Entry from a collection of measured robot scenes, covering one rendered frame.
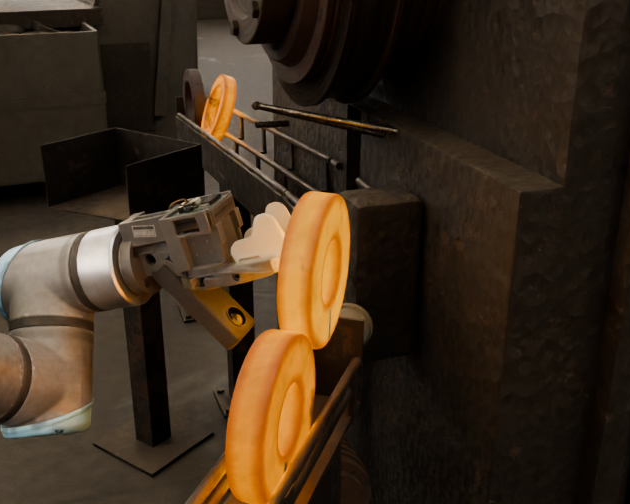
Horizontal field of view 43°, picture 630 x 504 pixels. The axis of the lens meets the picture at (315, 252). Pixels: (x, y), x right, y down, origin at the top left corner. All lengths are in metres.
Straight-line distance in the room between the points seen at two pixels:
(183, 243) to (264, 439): 0.24
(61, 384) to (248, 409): 0.27
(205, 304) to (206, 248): 0.07
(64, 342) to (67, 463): 1.09
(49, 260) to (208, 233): 0.19
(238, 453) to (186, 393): 1.48
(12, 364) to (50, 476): 1.12
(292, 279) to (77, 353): 0.28
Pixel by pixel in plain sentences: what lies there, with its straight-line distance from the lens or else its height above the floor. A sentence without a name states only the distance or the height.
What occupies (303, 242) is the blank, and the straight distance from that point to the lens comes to 0.73.
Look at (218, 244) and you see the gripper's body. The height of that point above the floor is 0.84.
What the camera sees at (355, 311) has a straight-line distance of 0.99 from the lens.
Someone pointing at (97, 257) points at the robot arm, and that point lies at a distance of 0.85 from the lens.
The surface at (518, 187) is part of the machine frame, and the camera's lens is 0.89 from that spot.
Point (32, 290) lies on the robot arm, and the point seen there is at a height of 0.77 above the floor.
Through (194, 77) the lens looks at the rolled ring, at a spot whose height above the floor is 0.75.
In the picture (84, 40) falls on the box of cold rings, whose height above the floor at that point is 0.70.
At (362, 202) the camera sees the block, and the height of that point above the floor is 0.80.
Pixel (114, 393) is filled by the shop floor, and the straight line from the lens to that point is 2.19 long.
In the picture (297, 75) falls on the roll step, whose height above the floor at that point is 0.93.
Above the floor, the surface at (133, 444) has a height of 0.01.
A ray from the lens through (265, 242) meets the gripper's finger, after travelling 0.78.
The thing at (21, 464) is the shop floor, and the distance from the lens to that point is 1.99.
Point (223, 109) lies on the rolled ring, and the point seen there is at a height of 0.71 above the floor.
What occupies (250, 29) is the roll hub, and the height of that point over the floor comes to 1.00.
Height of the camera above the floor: 1.13
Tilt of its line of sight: 22 degrees down
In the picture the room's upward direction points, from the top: straight up
